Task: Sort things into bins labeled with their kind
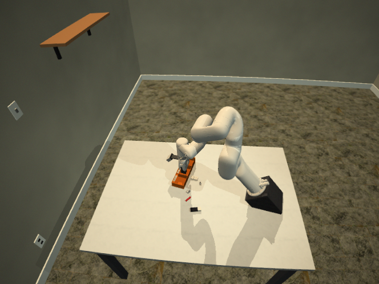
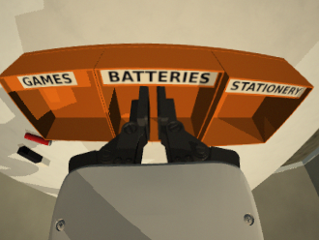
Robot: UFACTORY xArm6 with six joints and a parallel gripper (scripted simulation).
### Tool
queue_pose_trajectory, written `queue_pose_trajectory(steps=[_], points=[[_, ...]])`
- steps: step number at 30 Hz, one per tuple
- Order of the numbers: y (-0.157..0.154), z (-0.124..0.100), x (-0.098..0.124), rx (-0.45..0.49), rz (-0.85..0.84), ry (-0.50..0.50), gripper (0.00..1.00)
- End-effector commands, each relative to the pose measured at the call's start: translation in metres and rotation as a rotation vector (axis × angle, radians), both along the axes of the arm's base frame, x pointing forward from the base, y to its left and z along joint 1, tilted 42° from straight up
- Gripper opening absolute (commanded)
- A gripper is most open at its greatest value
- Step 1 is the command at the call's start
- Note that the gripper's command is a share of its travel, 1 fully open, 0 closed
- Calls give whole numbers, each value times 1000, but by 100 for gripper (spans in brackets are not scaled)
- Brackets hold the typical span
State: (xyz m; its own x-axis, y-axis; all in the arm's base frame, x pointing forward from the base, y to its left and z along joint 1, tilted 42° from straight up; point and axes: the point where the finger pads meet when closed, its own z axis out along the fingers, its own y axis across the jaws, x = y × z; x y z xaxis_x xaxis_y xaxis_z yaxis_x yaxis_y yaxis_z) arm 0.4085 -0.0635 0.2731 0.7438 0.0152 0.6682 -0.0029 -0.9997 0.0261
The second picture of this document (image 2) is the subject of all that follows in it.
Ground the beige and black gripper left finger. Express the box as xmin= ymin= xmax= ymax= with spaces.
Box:
xmin=69 ymin=86 xmax=150 ymax=172

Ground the orange open bin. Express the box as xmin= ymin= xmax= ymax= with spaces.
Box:
xmin=0 ymin=44 xmax=314 ymax=146

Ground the red battery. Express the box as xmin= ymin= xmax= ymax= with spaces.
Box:
xmin=24 ymin=133 xmax=52 ymax=146

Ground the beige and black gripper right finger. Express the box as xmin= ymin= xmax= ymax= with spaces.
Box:
xmin=157 ymin=86 xmax=240 ymax=167

